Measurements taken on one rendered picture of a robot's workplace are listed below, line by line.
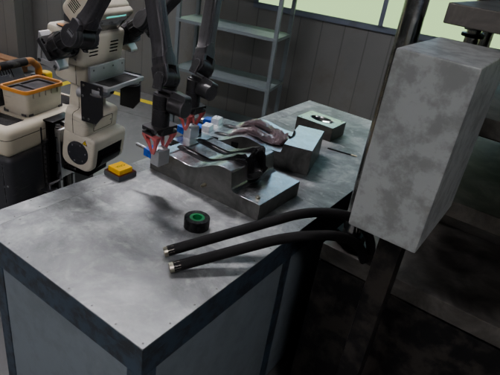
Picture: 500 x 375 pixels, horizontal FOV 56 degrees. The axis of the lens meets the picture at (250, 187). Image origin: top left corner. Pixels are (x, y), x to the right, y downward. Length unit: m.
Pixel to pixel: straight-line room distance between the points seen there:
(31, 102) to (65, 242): 0.95
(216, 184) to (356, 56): 2.92
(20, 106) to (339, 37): 2.89
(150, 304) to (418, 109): 0.75
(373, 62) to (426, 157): 3.38
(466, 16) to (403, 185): 0.52
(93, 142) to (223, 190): 0.67
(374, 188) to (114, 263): 0.71
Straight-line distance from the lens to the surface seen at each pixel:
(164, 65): 1.51
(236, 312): 1.48
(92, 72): 1.96
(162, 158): 1.60
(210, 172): 1.62
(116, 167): 1.75
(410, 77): 0.98
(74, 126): 2.08
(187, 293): 1.25
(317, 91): 4.49
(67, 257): 1.37
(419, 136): 0.99
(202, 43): 1.84
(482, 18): 1.36
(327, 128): 2.32
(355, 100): 4.43
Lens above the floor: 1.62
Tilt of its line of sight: 28 degrees down
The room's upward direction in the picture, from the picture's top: 9 degrees clockwise
